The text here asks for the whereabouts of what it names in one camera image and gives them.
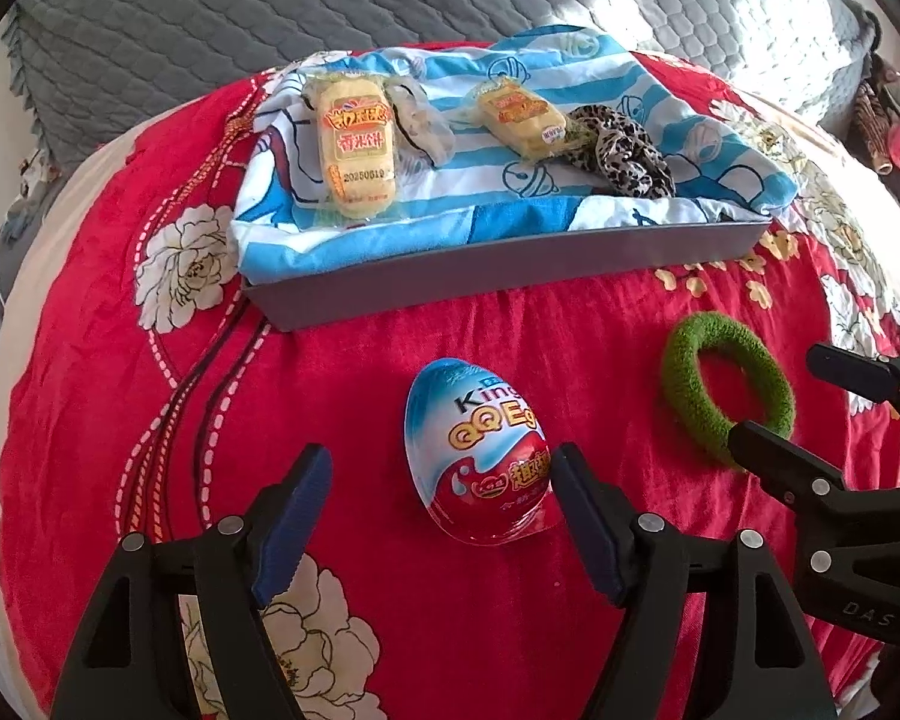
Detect grey floral pillow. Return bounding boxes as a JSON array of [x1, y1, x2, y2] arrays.
[[0, 150, 62, 310]]

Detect small yellow snack packet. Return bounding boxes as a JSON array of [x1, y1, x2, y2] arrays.
[[457, 79, 582, 162]]

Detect patterned clothes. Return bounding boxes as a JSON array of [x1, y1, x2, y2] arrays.
[[847, 11, 900, 248]]

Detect large yellow snack packet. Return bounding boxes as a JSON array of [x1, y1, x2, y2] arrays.
[[300, 69, 413, 222]]

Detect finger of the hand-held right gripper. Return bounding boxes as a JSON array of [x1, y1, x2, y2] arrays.
[[807, 343, 900, 407], [727, 422, 900, 650]]

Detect blue striped cartoon cloth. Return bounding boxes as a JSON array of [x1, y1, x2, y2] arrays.
[[230, 25, 800, 286]]

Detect grey shallow box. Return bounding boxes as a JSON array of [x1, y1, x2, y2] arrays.
[[240, 214, 772, 332]]

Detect beige sheer scrunchie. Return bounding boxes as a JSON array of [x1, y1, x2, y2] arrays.
[[386, 75, 458, 170]]

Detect red floral blanket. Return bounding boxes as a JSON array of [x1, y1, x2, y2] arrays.
[[0, 41, 900, 720]]

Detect grey quilted bed cover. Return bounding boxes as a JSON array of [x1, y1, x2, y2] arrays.
[[0, 0, 882, 166]]

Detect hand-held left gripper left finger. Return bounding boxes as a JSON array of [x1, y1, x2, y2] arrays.
[[49, 444, 335, 720]]

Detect green fuzzy hair tie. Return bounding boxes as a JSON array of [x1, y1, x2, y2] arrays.
[[660, 315, 797, 475]]

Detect leopard print scrunchie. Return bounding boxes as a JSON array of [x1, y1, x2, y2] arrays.
[[562, 105, 676, 200]]

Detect egg-shaped toy packet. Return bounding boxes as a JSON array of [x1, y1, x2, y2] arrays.
[[403, 358, 552, 547]]

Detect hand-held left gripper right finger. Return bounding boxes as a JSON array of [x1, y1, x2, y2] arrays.
[[551, 444, 837, 720]]

